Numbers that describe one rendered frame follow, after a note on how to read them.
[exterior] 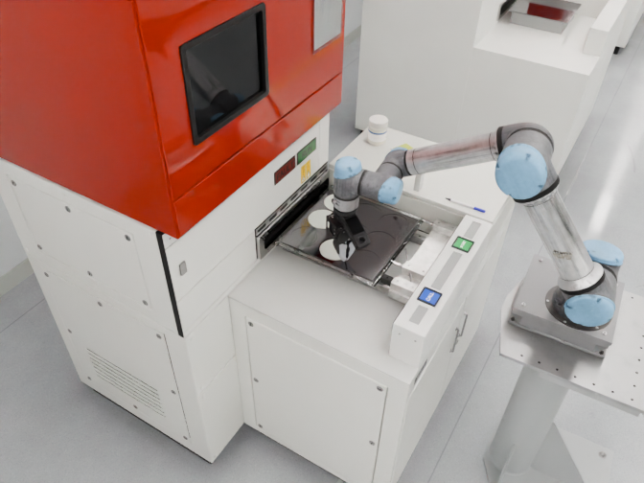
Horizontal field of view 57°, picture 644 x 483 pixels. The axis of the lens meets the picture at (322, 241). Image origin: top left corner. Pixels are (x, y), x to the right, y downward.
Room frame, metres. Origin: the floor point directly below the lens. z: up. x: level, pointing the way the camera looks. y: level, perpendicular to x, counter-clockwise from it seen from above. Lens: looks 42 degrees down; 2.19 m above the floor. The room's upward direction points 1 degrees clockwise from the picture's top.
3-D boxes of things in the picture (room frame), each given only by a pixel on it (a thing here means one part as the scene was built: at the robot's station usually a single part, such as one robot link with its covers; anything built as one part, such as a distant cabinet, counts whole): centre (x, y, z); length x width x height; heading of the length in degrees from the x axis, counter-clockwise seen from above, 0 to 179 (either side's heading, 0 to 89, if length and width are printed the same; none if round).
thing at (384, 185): (1.34, -0.17, 1.21); 0.11 x 0.11 x 0.08; 66
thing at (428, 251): (1.38, -0.33, 0.87); 0.36 x 0.08 x 0.03; 150
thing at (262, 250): (1.59, 0.09, 0.89); 0.44 x 0.02 x 0.10; 150
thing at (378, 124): (1.95, -0.20, 1.01); 0.07 x 0.07 x 0.10
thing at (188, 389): (1.62, 0.49, 0.41); 0.82 x 0.71 x 0.82; 150
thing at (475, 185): (1.79, -0.37, 0.89); 0.62 x 0.35 x 0.14; 60
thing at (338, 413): (1.52, -0.22, 0.41); 0.97 x 0.64 x 0.82; 150
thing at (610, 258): (1.19, -0.76, 1.05); 0.13 x 0.12 x 0.14; 156
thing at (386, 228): (1.50, -0.09, 0.90); 0.34 x 0.34 x 0.01; 60
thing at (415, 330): (1.26, -0.38, 0.89); 0.55 x 0.09 x 0.14; 150
